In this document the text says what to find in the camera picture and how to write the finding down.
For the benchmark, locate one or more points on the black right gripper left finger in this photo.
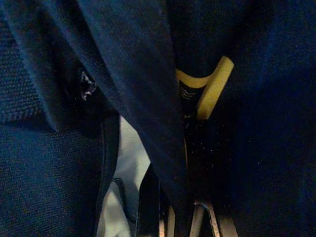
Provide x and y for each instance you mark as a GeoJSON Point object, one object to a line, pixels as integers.
{"type": "Point", "coordinates": [150, 209]}

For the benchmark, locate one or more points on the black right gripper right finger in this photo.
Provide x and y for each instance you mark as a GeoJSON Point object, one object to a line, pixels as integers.
{"type": "Point", "coordinates": [209, 224]}

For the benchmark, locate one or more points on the navy t-shirt with gold logo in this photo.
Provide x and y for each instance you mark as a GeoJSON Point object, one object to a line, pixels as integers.
{"type": "Point", "coordinates": [61, 148]}

